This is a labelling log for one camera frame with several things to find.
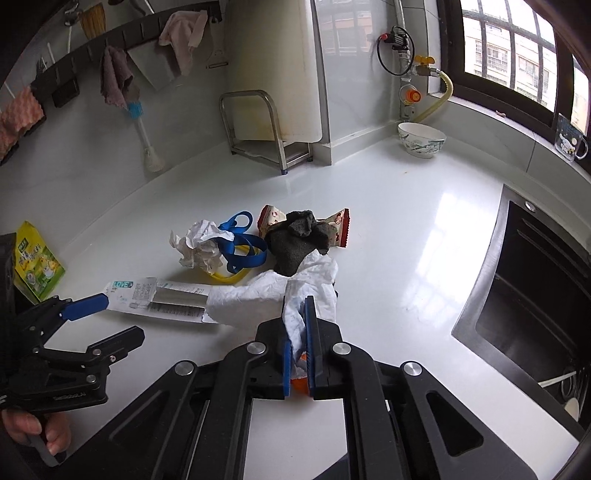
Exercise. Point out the mauve hanging cloth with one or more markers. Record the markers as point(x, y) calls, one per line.
point(115, 76)

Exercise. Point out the black kitchen sink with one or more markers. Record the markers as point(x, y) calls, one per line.
point(531, 295)

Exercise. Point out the red white snack wrapper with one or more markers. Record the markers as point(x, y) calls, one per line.
point(339, 226)

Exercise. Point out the straw brush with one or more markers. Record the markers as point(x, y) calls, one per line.
point(93, 21)

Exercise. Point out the hanging peeler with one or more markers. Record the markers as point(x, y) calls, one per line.
point(218, 60)

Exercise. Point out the pink hanging cloth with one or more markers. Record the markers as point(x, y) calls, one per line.
point(182, 37)

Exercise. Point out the long white printed package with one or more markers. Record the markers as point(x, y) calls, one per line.
point(161, 300)

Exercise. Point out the green yellow pouch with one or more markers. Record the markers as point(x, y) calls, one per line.
point(37, 263)

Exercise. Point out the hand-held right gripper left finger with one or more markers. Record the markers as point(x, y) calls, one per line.
point(287, 364)

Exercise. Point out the black wall rail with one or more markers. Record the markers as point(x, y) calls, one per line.
point(138, 32)

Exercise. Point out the pink wavy dishcloth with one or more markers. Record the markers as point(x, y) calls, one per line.
point(18, 120)

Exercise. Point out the white plastic bag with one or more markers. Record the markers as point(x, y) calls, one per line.
point(268, 290)

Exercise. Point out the blue white bottle brush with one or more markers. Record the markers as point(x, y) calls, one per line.
point(143, 134)

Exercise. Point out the small orange wrapper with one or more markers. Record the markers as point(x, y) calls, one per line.
point(299, 381)

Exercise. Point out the grey hanging sheet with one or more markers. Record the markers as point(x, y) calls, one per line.
point(152, 69)

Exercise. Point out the person's left hand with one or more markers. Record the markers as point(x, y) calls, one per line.
point(18, 424)

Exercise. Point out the dark grey cloth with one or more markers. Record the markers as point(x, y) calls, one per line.
point(295, 244)

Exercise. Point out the large white cutting board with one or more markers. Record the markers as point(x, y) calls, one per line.
point(272, 69)

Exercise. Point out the regulator with orange cap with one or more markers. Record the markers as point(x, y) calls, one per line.
point(410, 94)

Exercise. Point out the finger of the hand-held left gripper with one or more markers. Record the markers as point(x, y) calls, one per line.
point(115, 341)
point(85, 307)

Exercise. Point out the small metal rack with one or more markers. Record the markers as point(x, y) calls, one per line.
point(277, 152)

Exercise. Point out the dark framed window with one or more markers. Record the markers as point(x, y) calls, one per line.
point(508, 41)

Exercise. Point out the small black rail holder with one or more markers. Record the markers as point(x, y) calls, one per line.
point(65, 92)

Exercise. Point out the glass mug with cartoon print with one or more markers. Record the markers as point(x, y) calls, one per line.
point(567, 138)

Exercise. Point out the yellow gas valve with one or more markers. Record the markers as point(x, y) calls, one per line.
point(424, 61)

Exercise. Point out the white patterned bowl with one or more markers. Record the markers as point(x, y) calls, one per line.
point(422, 141)

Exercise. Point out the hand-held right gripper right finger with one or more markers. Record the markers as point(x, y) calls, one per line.
point(309, 341)

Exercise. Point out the white paper ball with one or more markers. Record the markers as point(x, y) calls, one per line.
point(198, 247)

